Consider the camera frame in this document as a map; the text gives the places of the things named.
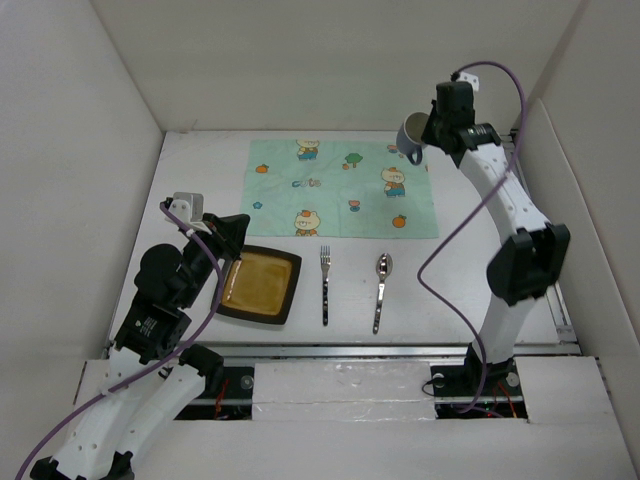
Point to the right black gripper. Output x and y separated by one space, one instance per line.
429 134

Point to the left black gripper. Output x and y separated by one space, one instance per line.
232 229

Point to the square brown black plate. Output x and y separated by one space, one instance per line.
264 286

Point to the purple mug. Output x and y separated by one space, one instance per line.
409 137

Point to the silver fork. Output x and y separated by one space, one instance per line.
325 264

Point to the green cartoon print cloth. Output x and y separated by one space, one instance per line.
345 189

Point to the silver spoon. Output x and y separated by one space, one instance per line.
384 268

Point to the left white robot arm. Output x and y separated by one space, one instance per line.
154 369

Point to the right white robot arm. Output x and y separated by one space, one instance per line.
532 250

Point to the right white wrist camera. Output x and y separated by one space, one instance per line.
469 78

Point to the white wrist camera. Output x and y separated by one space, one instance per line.
469 78
185 210

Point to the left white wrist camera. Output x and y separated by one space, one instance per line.
185 210

